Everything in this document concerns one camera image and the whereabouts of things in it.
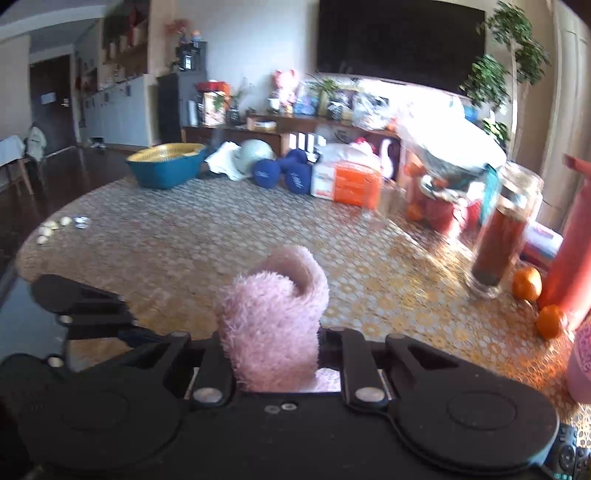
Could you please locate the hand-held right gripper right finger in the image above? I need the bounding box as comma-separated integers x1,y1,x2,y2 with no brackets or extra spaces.
322,328,466,411

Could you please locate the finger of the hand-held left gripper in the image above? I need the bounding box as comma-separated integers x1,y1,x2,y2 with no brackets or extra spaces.
58,316,163,349
31,274,126,315

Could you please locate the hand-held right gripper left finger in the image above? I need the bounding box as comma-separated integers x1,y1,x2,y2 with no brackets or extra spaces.
126,330,233,410

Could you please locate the pink fluffy towel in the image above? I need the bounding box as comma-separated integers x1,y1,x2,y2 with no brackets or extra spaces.
215,244,342,393

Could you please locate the blue and yellow basket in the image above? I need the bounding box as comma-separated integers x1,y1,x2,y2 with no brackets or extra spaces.
126,142,207,190

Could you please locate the chair with cloth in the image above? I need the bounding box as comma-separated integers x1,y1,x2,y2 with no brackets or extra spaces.
0,122,47,195

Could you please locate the clear drinking glass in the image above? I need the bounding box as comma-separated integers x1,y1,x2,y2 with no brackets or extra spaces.
362,180,402,222

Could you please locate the bag of oranges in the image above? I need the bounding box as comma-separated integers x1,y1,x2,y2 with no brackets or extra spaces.
404,157,481,236

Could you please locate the orange and white carton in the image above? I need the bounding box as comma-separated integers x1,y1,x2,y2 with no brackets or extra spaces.
311,157,384,206

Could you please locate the white cupboard row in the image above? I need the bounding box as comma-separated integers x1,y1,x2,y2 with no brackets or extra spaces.
76,74,151,148

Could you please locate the tangerine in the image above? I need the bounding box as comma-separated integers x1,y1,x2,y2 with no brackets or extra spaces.
536,304,568,340
512,267,543,303

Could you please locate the dark wooden door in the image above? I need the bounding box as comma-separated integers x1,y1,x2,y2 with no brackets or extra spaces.
28,53,77,155

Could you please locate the glass tea bottle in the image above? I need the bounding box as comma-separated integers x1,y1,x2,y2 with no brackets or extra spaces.
464,161,544,298

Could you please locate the blue dumbbell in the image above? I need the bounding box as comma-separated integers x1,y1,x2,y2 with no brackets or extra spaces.
252,159,287,189
281,150,319,193

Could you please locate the white cloth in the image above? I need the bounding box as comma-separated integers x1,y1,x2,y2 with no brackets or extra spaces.
204,141,245,178

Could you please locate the pale green round case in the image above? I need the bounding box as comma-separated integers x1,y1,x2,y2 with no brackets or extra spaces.
233,138,276,181

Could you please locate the dark grey cabinet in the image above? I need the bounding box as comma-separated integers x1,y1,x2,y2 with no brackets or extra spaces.
157,41,208,144

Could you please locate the teal carton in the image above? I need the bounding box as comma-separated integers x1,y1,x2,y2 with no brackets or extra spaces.
479,164,504,224

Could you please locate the pastel book stack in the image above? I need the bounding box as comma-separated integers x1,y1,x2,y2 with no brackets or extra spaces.
522,220,565,271

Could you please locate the pink bowl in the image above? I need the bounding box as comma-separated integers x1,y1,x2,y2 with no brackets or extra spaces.
566,318,591,402

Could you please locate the black remote control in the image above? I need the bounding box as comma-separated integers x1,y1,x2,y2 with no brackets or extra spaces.
542,422,580,480

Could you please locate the wooden sideboard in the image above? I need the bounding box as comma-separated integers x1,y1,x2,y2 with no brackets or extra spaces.
181,113,402,158

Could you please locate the bag of fruit with bowl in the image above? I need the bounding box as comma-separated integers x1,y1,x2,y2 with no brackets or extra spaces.
397,106,509,185

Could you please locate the red thermos jug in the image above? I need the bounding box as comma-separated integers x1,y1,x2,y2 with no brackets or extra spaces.
538,154,591,330

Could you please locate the clear plastic bag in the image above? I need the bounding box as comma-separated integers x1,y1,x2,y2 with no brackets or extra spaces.
353,92,393,131

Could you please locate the white plastic bag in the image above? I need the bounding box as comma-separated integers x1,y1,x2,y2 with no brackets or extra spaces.
392,92,467,134

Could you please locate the small potted plant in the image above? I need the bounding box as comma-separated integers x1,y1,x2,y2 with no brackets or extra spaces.
307,76,345,120

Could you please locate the green potted tree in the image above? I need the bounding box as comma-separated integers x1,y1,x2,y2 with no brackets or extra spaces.
459,0,552,148

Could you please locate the black television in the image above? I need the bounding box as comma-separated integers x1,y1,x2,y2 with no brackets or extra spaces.
316,0,486,95

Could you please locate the wooden wall shelf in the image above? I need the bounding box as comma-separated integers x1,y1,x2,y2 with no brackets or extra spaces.
99,0,151,79

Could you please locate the photo frame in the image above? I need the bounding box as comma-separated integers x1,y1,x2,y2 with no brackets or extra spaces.
295,83,324,116

